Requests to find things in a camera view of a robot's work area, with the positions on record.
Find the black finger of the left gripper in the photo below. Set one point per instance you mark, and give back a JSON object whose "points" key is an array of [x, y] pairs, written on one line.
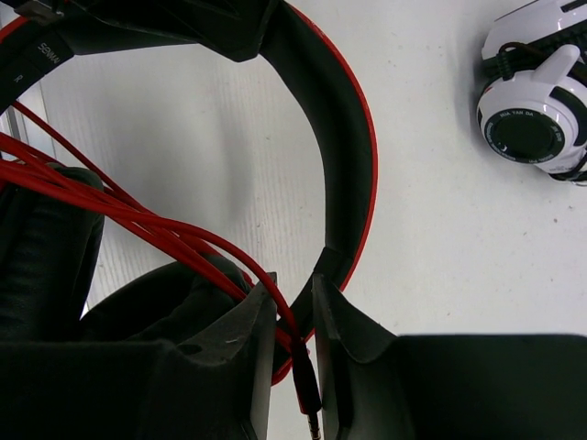
{"points": [[232, 29]]}

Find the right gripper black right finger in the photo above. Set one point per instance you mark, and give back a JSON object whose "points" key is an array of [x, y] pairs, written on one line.
{"points": [[378, 385]]}

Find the red black headphones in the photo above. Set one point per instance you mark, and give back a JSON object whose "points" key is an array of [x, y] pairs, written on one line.
{"points": [[200, 139]]}

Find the white black headphones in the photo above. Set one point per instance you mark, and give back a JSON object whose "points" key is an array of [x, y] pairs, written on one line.
{"points": [[533, 108]]}

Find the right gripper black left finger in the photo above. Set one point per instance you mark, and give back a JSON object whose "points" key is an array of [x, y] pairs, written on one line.
{"points": [[211, 383]]}

